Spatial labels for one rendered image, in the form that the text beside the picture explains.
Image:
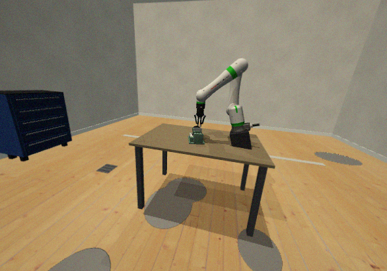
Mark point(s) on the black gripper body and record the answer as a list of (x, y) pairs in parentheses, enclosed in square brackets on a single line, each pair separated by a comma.
[(199, 112)]

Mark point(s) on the green bench vise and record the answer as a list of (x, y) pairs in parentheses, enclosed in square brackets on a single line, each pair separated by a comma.
[(196, 137)]

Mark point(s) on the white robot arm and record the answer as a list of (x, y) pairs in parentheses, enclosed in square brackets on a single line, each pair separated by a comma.
[(232, 74)]

